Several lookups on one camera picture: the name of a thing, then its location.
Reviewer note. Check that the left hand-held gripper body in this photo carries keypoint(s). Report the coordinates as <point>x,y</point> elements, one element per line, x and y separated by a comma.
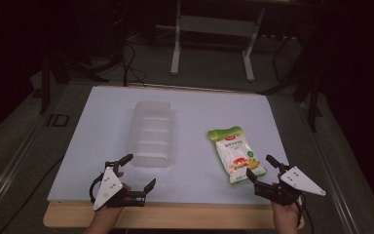
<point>107,190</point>

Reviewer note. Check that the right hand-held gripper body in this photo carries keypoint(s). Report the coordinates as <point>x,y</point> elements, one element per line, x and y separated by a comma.
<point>297,182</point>

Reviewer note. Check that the green white snack packet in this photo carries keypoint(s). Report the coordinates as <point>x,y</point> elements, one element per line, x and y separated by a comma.
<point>236,155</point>

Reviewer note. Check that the clear plastic container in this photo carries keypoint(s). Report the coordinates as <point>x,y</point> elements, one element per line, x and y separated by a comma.
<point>151,135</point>

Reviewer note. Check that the person's left hand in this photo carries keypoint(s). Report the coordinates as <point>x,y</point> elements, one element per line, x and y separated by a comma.
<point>110,213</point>

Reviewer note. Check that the person's right hand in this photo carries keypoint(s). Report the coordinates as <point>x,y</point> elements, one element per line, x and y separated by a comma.
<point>285,212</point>

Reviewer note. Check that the black stand leg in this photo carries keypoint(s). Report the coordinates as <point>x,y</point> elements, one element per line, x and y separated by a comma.
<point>311,97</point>
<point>45,84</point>

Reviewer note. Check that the white table mat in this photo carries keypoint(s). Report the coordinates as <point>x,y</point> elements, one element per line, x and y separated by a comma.
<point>181,113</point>

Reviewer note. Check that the white metal stand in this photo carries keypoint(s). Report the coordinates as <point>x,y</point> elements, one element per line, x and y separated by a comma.
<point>214,27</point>

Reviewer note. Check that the metal floor rail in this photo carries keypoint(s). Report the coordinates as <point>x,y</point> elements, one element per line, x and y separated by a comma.
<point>332,172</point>
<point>9,172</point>

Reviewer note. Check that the black floor bracket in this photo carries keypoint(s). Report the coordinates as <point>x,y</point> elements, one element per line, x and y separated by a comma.
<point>57,120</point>

